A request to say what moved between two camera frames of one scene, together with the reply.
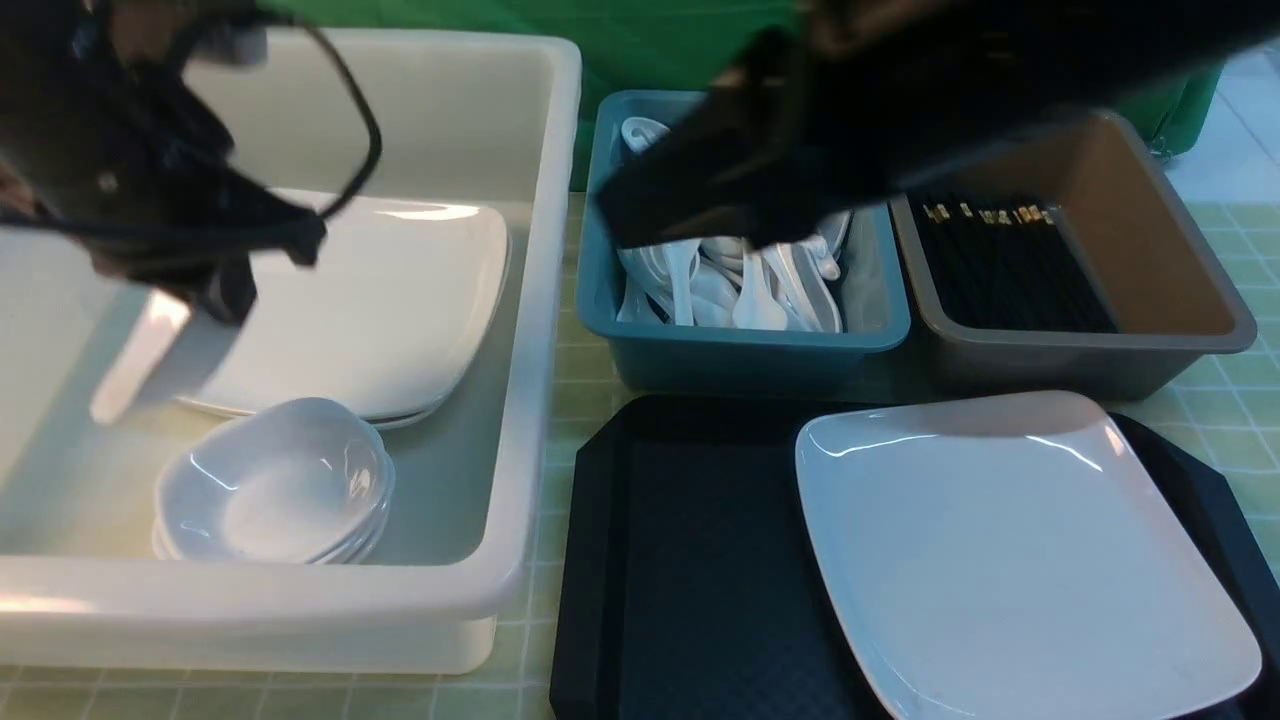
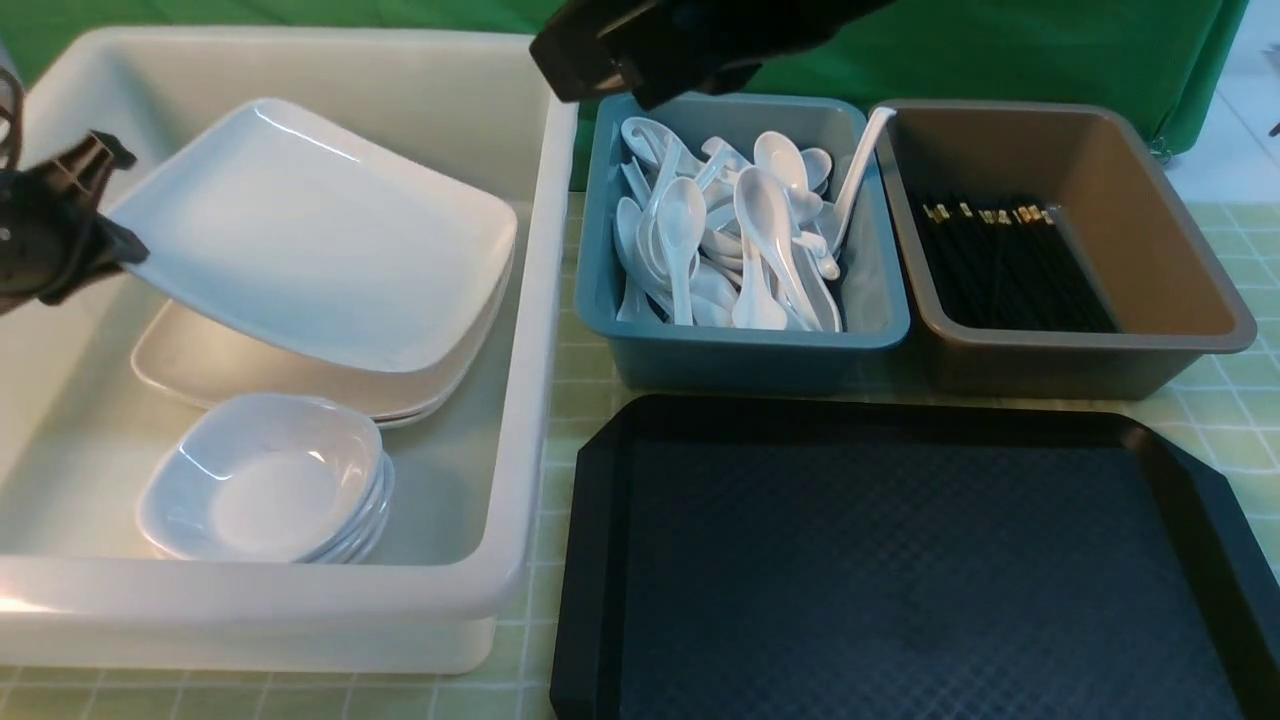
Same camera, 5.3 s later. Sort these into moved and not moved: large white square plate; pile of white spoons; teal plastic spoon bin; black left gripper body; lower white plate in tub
Moved: large white square plate; black left gripper body
Not moved: pile of white spoons; lower white plate in tub; teal plastic spoon bin
